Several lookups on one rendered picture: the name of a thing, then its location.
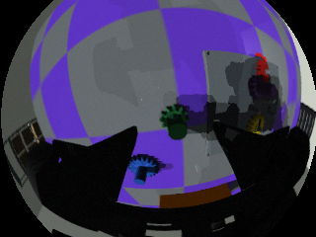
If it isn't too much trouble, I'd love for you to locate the yellow gear with black stripe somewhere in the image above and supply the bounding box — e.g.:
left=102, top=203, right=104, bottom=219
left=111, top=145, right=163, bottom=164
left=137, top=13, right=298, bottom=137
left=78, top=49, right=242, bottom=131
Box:
left=246, top=114, right=264, bottom=135

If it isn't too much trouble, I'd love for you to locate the red gear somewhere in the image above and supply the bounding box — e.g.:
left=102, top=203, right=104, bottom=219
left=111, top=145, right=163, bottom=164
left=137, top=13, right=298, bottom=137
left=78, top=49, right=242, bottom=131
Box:
left=256, top=60, right=270, bottom=83

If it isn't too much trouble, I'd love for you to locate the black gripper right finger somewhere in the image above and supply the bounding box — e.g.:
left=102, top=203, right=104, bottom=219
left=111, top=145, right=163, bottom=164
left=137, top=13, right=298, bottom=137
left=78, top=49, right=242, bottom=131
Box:
left=213, top=121, right=289, bottom=191

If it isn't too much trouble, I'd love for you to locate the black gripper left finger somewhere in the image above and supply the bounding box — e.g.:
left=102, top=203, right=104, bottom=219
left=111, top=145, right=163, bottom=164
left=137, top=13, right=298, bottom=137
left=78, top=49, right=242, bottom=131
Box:
left=51, top=125, right=138, bottom=202

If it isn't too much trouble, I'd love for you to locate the green gear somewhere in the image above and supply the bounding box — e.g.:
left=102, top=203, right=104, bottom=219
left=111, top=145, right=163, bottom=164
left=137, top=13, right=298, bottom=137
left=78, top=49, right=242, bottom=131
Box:
left=159, top=104, right=189, bottom=141

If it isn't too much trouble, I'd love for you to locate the blue gear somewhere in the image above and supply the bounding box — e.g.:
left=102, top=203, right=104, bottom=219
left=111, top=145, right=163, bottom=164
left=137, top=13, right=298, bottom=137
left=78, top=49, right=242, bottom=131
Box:
left=127, top=154, right=159, bottom=186

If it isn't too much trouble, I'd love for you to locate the dark purple gear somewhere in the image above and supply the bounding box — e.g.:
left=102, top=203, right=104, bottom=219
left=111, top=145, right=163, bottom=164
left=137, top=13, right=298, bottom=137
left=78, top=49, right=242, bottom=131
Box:
left=248, top=75, right=277, bottom=100

